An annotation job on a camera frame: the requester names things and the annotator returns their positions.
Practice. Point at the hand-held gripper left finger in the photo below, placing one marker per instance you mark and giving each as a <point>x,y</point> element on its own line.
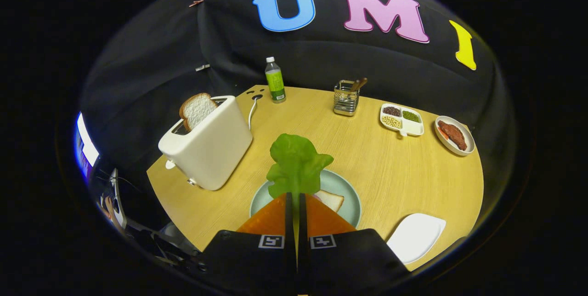
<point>257,259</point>

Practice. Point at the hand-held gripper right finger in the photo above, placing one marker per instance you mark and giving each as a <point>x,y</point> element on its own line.
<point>349,259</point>

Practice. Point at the green lettuce leaf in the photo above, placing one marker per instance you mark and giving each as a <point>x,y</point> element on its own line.
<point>296,158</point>

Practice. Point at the white bread slice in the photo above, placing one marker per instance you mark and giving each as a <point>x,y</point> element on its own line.
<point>331,200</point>
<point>198,110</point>

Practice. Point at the white square plate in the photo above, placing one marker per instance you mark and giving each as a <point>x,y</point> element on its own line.
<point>415,238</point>

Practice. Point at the pale green round plate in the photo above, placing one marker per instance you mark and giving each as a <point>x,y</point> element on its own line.
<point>344,185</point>

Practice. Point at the white toaster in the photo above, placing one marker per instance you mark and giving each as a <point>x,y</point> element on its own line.
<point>211,149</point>

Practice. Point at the pile of yellow soybeans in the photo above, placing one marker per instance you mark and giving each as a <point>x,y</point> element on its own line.
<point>391,122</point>

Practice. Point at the white divided dish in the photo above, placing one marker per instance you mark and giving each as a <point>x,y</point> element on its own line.
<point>412,127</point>

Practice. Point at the pile of dark red beans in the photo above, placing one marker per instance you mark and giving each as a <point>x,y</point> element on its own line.
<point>392,110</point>

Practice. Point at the pile of green beans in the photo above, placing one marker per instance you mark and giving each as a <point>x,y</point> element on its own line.
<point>410,116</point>

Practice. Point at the brown meat slice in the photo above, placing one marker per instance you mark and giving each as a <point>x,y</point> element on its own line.
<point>453,134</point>

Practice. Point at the beige oval plate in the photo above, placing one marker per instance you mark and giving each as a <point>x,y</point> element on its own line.
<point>466,133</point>

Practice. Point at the green label drink bottle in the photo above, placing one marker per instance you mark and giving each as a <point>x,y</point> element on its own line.
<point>275,82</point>

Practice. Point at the white clip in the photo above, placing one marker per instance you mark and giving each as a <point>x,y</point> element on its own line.
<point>202,67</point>

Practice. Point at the black backdrop cloth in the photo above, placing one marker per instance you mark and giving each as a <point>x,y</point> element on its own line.
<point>321,57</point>

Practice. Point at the bright lit panel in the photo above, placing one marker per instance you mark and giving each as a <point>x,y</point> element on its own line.
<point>86,146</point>

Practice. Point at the pink clip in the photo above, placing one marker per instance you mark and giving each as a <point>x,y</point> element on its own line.
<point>196,2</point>

